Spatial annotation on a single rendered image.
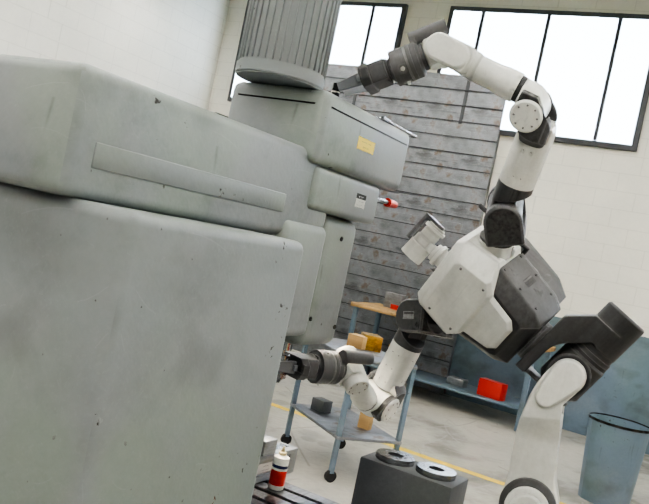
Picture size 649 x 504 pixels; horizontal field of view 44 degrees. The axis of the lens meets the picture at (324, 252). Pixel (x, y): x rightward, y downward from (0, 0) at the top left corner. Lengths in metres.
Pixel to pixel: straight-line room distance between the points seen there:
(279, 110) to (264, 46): 0.15
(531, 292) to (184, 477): 1.06
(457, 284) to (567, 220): 7.44
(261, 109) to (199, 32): 9.93
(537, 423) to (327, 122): 0.93
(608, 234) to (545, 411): 7.35
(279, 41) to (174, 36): 9.63
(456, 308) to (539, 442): 0.40
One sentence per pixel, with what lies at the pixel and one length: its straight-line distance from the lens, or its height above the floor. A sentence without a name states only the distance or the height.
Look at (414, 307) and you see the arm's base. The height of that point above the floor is 1.43.
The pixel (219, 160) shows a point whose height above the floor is 1.68.
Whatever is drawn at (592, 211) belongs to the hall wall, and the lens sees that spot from 9.46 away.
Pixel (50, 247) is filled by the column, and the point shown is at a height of 1.48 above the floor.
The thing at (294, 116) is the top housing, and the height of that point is 1.82.
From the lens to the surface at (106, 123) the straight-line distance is 1.28.
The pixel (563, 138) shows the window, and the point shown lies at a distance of 9.61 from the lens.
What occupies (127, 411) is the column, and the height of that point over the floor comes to 1.26.
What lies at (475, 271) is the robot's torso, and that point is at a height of 1.57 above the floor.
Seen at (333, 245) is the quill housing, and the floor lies 1.56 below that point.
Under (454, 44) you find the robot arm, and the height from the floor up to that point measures 2.08.
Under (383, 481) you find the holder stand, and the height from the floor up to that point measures 1.08.
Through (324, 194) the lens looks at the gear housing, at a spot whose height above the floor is 1.67.
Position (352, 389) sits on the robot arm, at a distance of 2.14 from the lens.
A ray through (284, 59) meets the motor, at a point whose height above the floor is 1.93.
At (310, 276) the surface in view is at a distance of 1.83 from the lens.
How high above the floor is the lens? 1.59
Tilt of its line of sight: 1 degrees down
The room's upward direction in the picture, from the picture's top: 12 degrees clockwise
